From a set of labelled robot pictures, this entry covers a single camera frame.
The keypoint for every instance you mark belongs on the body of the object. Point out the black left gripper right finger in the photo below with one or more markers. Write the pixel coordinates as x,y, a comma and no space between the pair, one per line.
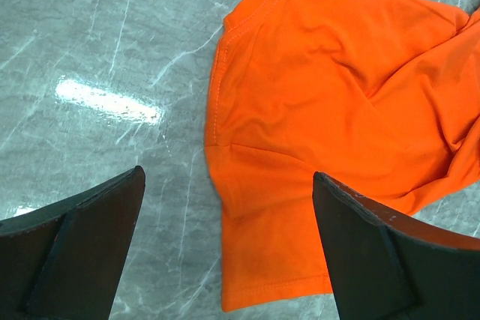
384,264

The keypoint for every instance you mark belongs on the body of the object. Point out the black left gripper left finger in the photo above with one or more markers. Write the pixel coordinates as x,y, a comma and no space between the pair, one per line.
65,260

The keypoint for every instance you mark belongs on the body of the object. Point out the orange t shirt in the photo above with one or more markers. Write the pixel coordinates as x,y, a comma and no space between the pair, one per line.
382,95

